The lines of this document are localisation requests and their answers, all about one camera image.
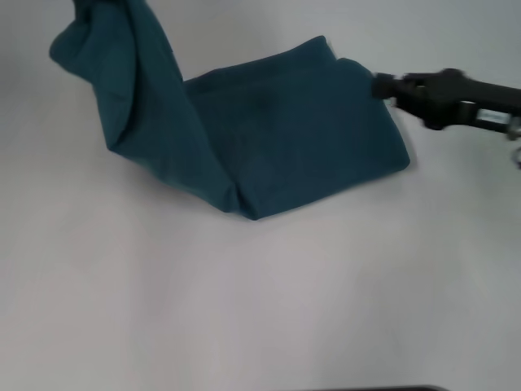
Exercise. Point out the teal t-shirt with pink print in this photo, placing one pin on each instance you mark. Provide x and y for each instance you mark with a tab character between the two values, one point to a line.
264	142

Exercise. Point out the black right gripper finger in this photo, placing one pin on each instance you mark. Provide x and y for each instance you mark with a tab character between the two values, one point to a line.
386	85

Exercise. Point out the metal right gripper connector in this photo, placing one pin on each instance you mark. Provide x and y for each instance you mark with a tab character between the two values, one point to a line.
515	130

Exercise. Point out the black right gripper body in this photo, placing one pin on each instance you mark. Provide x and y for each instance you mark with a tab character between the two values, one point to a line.
456	102

